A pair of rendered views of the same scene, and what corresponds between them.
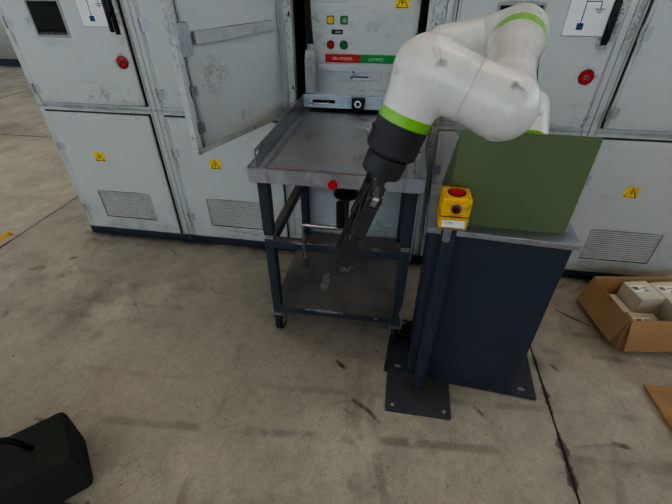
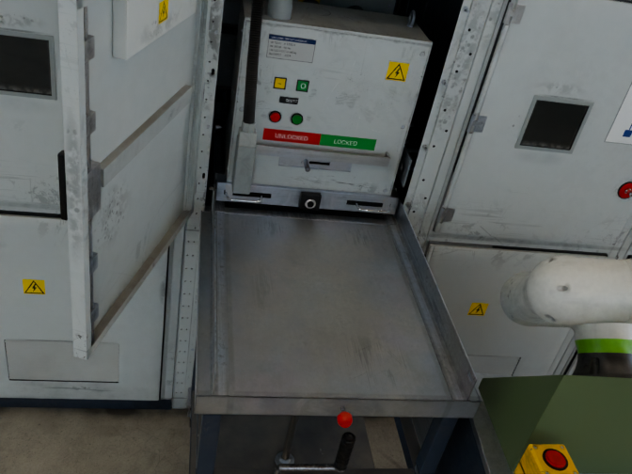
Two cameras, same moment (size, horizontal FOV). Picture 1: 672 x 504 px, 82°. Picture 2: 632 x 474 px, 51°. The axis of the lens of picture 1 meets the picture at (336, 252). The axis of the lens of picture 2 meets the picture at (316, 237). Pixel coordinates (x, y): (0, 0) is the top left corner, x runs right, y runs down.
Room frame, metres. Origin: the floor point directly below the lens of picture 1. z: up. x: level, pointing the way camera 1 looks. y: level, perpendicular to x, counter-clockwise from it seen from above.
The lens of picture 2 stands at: (0.37, 0.51, 1.89)
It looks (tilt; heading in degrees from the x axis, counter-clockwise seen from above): 34 degrees down; 337
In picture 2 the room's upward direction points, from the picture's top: 12 degrees clockwise
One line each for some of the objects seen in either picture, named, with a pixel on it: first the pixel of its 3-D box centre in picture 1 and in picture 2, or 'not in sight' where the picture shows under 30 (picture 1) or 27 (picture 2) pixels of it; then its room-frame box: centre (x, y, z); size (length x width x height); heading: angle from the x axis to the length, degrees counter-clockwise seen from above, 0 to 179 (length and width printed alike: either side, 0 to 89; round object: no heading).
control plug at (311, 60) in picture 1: (311, 71); (244, 159); (1.90, 0.11, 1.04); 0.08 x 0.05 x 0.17; 171
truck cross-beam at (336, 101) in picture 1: (358, 101); (308, 195); (1.95, -0.11, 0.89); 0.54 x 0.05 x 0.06; 81
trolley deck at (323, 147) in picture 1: (347, 145); (322, 302); (1.55, -0.05, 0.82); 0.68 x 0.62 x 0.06; 171
